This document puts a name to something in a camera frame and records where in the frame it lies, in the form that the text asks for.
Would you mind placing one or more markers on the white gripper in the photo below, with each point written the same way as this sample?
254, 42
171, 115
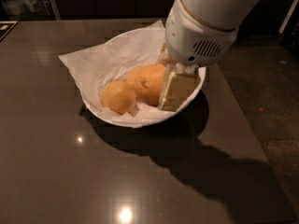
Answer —
192, 37

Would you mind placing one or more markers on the orange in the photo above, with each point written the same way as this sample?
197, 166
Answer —
148, 83
119, 97
131, 77

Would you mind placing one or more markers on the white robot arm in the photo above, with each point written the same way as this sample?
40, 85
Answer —
224, 15

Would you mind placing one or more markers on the white bowl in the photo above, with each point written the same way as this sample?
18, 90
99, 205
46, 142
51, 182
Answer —
124, 118

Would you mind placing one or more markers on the white paper napkin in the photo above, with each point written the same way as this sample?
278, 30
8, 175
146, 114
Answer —
99, 62

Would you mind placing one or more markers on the cluttered shelf in background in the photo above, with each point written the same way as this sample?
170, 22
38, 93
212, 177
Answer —
28, 10

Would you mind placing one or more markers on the black tablet at table corner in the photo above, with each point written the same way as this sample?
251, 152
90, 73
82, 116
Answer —
6, 27

